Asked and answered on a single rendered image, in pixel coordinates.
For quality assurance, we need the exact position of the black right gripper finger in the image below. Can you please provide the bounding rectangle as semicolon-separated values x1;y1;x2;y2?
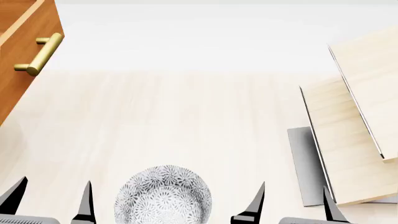
230;181;266;224
322;185;349;223

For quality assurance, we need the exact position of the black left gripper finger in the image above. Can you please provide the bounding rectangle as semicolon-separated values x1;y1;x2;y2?
0;175;29;216
70;180;97;224

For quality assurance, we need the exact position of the orange wooden drawer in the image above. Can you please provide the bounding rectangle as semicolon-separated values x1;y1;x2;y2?
0;0;65;127

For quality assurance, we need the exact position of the light wooden stepped shelf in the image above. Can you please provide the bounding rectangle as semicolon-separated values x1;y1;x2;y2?
298;24;398;207

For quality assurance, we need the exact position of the grey floral patterned bowl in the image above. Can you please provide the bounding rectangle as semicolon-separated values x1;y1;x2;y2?
113;164;213;224

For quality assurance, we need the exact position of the brass bar drawer handle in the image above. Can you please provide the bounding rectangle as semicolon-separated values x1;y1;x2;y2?
13;32;64;77

